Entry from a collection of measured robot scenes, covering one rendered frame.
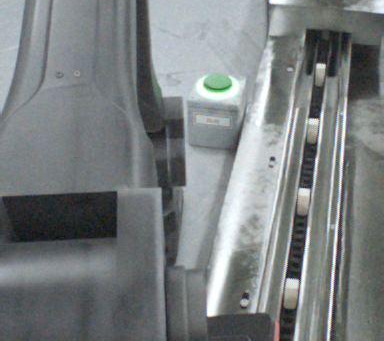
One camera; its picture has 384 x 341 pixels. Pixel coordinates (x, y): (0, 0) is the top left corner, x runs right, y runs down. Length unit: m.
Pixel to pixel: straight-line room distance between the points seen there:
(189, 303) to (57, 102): 0.09
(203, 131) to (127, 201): 0.72
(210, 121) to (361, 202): 0.22
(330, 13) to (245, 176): 0.36
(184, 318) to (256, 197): 0.61
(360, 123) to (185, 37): 0.35
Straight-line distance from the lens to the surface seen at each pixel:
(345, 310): 0.80
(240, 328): 0.43
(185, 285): 0.25
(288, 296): 0.76
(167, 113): 0.73
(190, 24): 1.28
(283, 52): 1.12
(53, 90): 0.29
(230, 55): 1.19
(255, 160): 0.90
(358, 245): 0.87
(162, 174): 0.75
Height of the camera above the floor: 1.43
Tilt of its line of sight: 36 degrees down
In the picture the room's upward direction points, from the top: 1 degrees clockwise
